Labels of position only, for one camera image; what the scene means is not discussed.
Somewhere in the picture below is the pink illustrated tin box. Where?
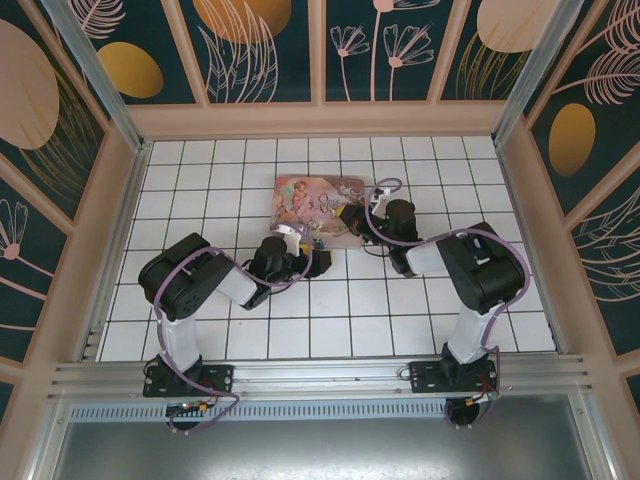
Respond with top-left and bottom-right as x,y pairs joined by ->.
272,173 -> 374,251

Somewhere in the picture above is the perforated metal cable tray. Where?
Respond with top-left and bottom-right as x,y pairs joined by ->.
67,402 -> 586,422

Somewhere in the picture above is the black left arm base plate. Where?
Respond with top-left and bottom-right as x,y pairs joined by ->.
143,363 -> 236,399

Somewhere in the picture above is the aluminium side rail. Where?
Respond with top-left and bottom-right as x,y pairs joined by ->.
74,144 -> 152,362
495,142 -> 567,354

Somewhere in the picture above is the aluminium corner post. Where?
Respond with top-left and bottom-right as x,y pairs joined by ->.
492,0 -> 571,146
42,0 -> 154,154

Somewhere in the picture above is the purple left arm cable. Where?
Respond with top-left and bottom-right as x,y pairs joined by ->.
152,247 -> 315,436

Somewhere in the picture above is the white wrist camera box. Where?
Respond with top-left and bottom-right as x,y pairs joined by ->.
370,185 -> 397,214
272,223 -> 307,257

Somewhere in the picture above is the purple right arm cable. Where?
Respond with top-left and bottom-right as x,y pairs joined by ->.
366,177 -> 530,432

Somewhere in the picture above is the long aluminium mounting rail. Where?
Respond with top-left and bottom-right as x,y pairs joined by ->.
47,354 -> 599,402

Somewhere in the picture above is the grey metal sheet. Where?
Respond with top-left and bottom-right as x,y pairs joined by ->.
29,419 -> 614,480

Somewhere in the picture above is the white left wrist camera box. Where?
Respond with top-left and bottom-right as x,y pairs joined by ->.
272,223 -> 307,257

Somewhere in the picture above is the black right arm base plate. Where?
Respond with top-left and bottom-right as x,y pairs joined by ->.
408,359 -> 501,396

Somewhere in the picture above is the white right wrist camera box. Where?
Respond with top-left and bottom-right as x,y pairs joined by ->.
370,185 -> 397,214

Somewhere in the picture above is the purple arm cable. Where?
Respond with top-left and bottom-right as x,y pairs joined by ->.
152,247 -> 315,436
366,177 -> 530,432

